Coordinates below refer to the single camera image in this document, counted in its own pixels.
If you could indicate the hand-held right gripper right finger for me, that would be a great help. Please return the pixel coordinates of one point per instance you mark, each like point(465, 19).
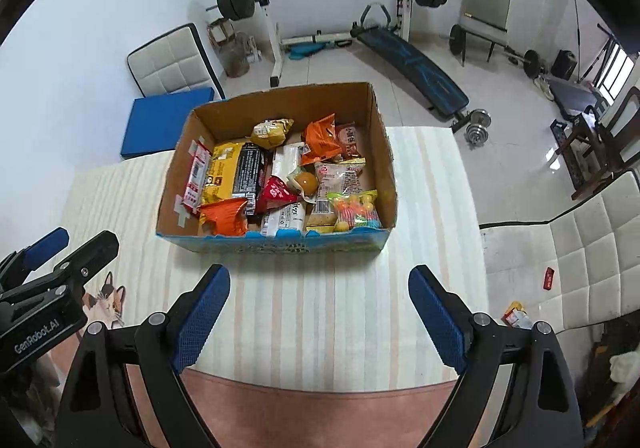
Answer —
point(440, 323)

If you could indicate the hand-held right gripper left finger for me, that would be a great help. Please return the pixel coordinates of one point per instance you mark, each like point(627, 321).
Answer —
point(200, 323)

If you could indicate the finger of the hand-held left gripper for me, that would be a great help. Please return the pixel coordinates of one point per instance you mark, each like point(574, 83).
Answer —
point(45, 240)
point(95, 253)

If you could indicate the orange snack packet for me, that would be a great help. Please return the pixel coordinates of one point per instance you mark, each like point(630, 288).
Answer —
point(225, 217)
point(320, 136)

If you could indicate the cardboard box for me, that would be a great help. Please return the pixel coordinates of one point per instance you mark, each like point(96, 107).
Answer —
point(280, 244)

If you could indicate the red white snack bar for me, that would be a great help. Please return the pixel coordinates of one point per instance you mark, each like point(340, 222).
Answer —
point(196, 176)

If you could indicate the white grey snack packet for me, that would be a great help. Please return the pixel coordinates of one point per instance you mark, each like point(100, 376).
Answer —
point(287, 219)

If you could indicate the colourful candy ball packet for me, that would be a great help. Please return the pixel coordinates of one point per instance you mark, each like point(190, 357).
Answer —
point(357, 210)

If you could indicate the yellow cartoon snack packet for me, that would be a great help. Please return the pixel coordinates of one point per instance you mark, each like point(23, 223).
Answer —
point(270, 131)

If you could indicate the red white snack wrapper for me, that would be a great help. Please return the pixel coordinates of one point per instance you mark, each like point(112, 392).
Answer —
point(517, 315)

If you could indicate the striped white tablecloth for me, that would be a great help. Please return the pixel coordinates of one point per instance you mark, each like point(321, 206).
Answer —
point(325, 308)

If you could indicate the small red box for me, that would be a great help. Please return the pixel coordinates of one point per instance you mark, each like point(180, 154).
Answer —
point(549, 278)

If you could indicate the blue foam mat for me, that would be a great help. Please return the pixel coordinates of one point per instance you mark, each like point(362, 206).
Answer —
point(150, 123)

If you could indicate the pink cat-print mat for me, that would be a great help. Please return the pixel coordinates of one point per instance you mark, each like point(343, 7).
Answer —
point(310, 413)

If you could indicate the black snack packet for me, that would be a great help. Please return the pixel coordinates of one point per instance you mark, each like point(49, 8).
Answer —
point(248, 173)

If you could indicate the white cushioned chair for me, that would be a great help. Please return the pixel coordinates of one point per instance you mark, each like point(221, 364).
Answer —
point(585, 248)
point(170, 63)

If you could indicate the clear bread packet red print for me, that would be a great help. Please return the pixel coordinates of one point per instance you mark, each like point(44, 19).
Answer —
point(340, 178)

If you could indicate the dark clutter pile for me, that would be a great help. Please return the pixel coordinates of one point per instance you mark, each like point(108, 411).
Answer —
point(610, 378)

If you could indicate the long white snack packet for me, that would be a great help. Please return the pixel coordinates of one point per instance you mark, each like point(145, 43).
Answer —
point(287, 161)

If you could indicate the steel dumbbell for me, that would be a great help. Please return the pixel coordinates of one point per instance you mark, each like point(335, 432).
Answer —
point(477, 128)

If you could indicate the red pastry packet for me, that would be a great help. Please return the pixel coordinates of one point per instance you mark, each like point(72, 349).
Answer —
point(350, 138)

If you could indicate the brown sack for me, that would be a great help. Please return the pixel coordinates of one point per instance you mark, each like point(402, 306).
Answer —
point(235, 57)

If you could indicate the brown wooden stool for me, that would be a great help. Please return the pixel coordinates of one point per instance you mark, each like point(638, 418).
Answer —
point(220, 31)

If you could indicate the pair of shoes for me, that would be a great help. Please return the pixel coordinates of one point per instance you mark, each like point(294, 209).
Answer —
point(543, 87)

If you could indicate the black sit-up bench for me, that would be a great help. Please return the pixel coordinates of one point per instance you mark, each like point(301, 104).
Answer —
point(415, 63)

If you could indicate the dark wooden chair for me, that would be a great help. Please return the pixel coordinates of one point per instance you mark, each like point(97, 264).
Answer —
point(615, 128)

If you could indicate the black treadmill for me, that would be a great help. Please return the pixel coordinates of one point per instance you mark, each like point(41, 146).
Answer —
point(575, 96)

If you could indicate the short barbell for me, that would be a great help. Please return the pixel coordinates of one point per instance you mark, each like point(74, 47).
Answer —
point(456, 39)

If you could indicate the white barbell rack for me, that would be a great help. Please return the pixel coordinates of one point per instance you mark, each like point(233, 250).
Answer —
point(270, 28)

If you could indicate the black speaker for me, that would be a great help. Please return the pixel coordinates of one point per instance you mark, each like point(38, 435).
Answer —
point(565, 64)

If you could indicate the blue cushion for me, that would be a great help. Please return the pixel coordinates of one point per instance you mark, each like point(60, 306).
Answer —
point(306, 51)

